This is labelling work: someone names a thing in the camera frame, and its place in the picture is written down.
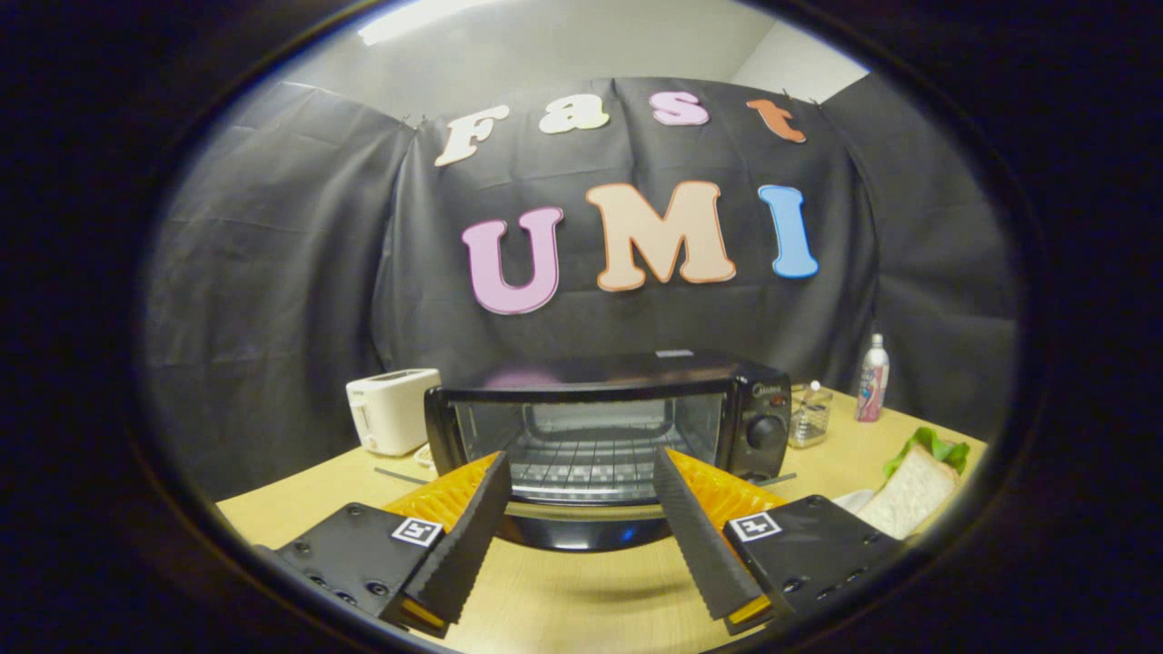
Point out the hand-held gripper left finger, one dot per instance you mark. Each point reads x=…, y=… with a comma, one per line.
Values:
x=468, y=536

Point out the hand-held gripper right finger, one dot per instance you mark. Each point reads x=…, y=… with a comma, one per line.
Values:
x=700, y=536

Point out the black toaster oven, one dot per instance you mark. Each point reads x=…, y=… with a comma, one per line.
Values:
x=591, y=372

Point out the lettuce sandwich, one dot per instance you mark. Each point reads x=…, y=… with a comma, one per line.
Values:
x=913, y=490

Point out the white toaster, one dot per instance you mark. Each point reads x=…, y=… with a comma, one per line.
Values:
x=391, y=413

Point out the white plate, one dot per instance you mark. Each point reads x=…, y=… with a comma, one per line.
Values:
x=852, y=500

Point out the clear glass jar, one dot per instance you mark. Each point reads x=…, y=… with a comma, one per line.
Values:
x=809, y=418

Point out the silver and pink bottle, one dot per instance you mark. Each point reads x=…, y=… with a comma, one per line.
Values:
x=872, y=381

